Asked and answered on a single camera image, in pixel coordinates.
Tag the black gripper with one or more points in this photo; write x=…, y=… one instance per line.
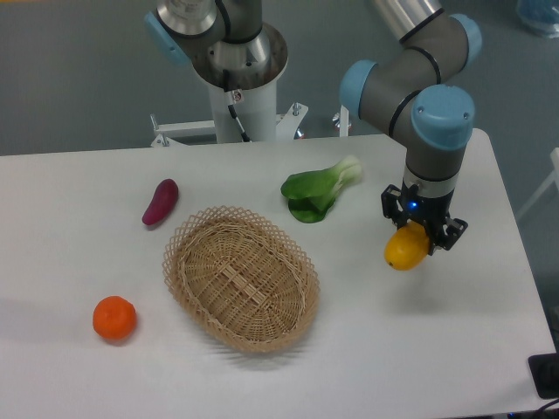
x=443, y=231

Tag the yellow mango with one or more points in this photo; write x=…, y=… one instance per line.
x=407, y=248

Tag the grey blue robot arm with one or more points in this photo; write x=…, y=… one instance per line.
x=240, y=58

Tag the green bok choy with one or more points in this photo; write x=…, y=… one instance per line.
x=311, y=194

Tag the woven wicker basket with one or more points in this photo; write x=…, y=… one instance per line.
x=242, y=279

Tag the black device at table edge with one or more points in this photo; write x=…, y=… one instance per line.
x=544, y=371

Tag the blue bag in corner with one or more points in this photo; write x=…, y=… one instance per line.
x=540, y=16

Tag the purple sweet potato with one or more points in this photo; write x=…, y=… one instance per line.
x=162, y=203

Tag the orange tangerine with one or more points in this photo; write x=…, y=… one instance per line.
x=114, y=318

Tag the white frame at right edge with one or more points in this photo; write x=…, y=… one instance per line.
x=549, y=182

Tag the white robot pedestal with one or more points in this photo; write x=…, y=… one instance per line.
x=238, y=115

